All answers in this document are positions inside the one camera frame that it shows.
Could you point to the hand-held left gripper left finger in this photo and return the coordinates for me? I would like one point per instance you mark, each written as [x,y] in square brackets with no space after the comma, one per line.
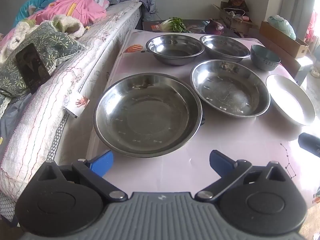
[102,161]

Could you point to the white ceramic plate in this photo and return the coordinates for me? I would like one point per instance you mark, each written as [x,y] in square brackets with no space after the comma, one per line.
[290,100]

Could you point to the long cardboard box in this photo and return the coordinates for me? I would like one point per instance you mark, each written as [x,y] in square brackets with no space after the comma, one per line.
[282,40]

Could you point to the black smartphone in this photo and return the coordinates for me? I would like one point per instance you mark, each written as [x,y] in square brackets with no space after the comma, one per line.
[32,67]

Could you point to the cream fluffy garment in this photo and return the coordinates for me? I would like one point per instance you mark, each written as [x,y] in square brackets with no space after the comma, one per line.
[67,23]

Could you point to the pink balloon-print tablecloth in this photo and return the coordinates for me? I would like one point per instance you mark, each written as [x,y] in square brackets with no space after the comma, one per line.
[250,142]

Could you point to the grey lilac clothes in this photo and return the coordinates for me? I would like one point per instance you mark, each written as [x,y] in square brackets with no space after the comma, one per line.
[140,0]

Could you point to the pink hanging garment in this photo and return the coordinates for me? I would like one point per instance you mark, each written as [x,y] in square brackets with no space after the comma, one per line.
[313,27]

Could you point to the red cabbage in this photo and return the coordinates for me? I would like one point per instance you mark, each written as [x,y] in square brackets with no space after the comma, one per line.
[214,27]

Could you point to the white printed card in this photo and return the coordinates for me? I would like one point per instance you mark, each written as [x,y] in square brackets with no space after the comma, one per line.
[77,103]

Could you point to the pale green plastic bag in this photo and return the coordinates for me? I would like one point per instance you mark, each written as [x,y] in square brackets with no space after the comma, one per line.
[281,25]

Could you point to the large dark carton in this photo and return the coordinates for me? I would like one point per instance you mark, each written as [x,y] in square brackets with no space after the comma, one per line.
[287,58]

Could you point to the small open cardboard box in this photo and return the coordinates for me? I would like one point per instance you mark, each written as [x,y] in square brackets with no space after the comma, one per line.
[235,21]

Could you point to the white quilted mattress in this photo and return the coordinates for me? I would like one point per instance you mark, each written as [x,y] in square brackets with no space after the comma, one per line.
[95,55]

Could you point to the grey leaf-print pillow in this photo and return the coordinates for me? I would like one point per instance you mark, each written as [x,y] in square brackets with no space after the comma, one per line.
[50,40]

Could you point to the brown bag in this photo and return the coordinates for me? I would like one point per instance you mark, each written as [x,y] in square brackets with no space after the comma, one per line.
[238,0]

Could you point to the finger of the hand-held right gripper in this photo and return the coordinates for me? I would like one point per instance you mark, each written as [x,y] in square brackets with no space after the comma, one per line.
[311,145]

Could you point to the green leafy lettuce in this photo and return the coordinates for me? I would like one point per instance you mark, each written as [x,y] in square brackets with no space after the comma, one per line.
[175,23]

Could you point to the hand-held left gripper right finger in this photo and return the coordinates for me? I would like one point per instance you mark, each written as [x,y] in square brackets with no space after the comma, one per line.
[220,162]

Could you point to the teal ceramic bowl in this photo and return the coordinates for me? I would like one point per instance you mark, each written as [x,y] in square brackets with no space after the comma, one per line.
[265,57]

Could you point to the stainless steel bowl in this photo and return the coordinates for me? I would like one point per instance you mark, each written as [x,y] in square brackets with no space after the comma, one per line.
[175,47]
[225,47]

